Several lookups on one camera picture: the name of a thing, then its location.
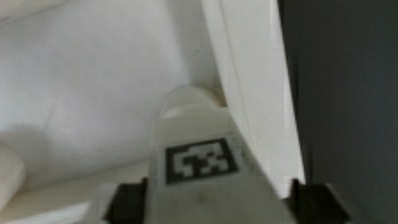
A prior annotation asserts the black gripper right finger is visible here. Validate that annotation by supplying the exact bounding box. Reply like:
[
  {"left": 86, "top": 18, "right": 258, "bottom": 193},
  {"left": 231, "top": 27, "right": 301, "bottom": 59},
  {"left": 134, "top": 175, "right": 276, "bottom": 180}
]
[{"left": 283, "top": 179, "right": 354, "bottom": 224}]

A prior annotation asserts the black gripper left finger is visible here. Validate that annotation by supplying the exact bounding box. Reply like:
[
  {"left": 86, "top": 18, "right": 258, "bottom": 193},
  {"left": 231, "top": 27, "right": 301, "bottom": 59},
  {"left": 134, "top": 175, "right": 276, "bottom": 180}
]
[{"left": 104, "top": 179, "right": 148, "bottom": 224}]

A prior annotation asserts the white table leg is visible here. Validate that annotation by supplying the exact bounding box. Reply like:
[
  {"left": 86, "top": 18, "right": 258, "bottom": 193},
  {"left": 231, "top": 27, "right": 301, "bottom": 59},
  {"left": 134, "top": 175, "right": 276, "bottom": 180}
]
[{"left": 146, "top": 86, "right": 297, "bottom": 224}]

